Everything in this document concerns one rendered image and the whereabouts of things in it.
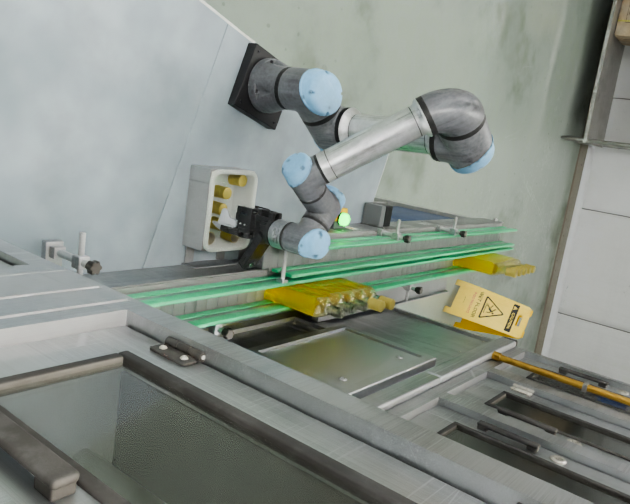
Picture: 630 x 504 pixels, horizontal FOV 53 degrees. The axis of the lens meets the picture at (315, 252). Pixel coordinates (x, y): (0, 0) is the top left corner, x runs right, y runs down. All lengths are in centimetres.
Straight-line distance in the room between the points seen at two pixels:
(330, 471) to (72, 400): 24
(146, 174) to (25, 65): 39
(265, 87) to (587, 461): 122
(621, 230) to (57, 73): 660
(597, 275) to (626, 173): 113
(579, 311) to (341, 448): 714
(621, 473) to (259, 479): 118
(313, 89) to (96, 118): 54
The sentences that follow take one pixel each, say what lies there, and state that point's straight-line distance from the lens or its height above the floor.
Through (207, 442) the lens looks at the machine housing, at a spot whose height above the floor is 171.
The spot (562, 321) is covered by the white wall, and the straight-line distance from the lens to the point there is 774.
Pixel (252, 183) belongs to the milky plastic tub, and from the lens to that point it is 180.
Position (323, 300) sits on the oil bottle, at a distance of 175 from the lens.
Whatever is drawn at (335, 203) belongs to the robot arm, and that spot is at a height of 114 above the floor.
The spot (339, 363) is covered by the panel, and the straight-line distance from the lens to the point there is 174.
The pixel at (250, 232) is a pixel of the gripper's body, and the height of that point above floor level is 94.
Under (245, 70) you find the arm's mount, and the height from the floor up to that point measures 78.
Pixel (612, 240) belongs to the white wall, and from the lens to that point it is 752.
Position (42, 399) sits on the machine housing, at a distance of 64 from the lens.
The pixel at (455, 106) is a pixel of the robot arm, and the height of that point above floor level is 139.
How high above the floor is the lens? 205
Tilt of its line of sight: 36 degrees down
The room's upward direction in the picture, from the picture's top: 106 degrees clockwise
